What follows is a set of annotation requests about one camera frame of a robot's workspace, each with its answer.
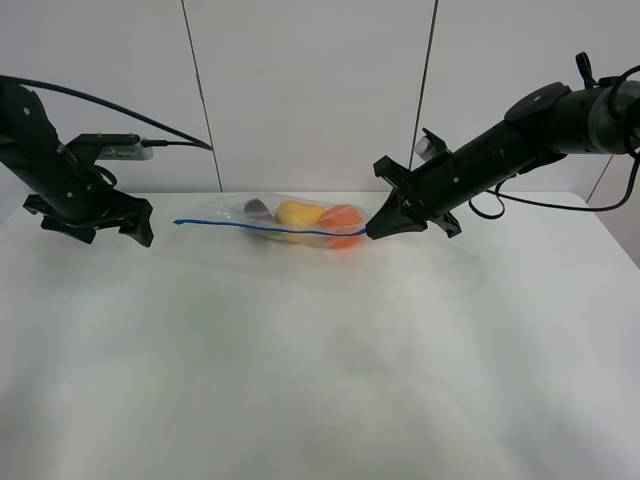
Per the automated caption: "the black left camera cable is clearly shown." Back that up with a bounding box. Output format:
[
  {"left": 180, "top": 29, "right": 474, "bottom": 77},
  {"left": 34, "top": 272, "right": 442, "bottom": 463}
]
[{"left": 0, "top": 74, "right": 215, "bottom": 152}]

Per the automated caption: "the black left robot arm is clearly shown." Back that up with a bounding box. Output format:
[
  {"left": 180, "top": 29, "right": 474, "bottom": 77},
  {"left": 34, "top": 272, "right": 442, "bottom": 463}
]
[{"left": 1, "top": 82, "right": 154, "bottom": 247}]

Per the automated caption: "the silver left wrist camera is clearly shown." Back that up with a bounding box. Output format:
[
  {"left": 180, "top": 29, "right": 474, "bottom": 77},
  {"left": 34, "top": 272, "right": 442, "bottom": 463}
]
[{"left": 66, "top": 133, "right": 153, "bottom": 162}]

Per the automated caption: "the clear zip bag blue seal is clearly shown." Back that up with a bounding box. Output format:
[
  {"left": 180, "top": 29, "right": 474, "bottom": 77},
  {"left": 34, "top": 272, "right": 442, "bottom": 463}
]
[{"left": 174, "top": 193, "right": 367, "bottom": 249}]

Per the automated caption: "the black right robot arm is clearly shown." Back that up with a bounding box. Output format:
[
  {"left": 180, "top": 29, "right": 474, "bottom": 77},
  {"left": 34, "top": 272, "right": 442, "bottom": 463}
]
[{"left": 366, "top": 80, "right": 639, "bottom": 240}]

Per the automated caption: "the orange toy fruit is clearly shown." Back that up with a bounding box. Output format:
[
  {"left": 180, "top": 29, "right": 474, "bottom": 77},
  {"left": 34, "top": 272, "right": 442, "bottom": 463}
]
[{"left": 318, "top": 204, "right": 365, "bottom": 249}]

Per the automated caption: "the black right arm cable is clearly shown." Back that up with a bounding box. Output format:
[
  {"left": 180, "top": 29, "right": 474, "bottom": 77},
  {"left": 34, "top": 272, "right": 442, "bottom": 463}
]
[{"left": 467, "top": 52, "right": 640, "bottom": 220}]

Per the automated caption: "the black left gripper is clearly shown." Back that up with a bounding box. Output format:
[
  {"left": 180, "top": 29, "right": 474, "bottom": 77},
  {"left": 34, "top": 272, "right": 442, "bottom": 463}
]
[{"left": 23, "top": 169, "right": 154, "bottom": 247}]

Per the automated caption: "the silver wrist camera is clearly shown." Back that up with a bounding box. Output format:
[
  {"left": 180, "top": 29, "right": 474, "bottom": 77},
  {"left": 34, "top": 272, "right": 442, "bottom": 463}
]
[
  {"left": 414, "top": 131, "right": 437, "bottom": 162},
  {"left": 66, "top": 133, "right": 153, "bottom": 162}
]

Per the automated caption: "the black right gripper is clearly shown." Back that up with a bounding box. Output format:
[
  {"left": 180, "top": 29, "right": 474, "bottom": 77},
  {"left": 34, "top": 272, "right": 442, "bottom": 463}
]
[{"left": 366, "top": 128, "right": 460, "bottom": 239}]

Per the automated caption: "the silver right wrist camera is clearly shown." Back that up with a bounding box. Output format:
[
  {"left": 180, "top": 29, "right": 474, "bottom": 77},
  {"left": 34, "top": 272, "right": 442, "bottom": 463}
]
[{"left": 414, "top": 131, "right": 437, "bottom": 162}]

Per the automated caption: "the yellow toy lemon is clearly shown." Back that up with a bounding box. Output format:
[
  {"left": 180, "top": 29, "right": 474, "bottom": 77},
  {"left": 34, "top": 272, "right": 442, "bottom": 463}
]
[{"left": 274, "top": 200, "right": 326, "bottom": 245}]

